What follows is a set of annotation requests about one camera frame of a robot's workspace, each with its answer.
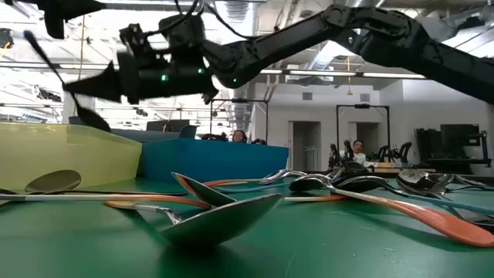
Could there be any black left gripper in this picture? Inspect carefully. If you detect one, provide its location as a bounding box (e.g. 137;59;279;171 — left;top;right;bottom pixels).
4;0;107;40

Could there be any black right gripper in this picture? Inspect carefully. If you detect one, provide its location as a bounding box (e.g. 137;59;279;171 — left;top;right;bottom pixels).
64;49;219;105

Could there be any grey-blue plastic bin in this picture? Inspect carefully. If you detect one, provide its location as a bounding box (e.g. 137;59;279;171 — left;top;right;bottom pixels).
68;115;198;144

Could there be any long ceiling light strip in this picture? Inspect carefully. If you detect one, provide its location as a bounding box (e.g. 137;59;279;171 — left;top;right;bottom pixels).
0;61;117;73
260;68;428;80

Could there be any black monitor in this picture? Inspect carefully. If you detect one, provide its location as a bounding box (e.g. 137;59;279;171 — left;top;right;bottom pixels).
439;123;481;149
146;119;191;134

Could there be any yellow-green plastic tray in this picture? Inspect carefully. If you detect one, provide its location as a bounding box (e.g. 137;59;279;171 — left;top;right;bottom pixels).
0;122;144;193

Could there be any dark blue plastic tray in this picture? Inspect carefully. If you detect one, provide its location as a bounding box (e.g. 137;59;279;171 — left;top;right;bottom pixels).
137;137;290;184

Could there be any pile of loose spoons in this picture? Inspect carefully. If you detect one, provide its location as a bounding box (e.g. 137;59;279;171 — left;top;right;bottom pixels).
0;175;494;278

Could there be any black equipment rack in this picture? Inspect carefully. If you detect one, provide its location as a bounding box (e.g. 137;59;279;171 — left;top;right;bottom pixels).
414;127;493;169

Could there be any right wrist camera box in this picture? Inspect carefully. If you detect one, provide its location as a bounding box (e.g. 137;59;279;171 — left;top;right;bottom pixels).
157;14;208;46

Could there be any black metal frame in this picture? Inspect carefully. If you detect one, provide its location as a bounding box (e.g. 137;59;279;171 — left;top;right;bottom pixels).
209;98;270;146
335;103;391;163

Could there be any silver ceiling duct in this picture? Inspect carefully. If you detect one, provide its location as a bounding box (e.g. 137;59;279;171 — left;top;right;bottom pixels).
308;40;348;73

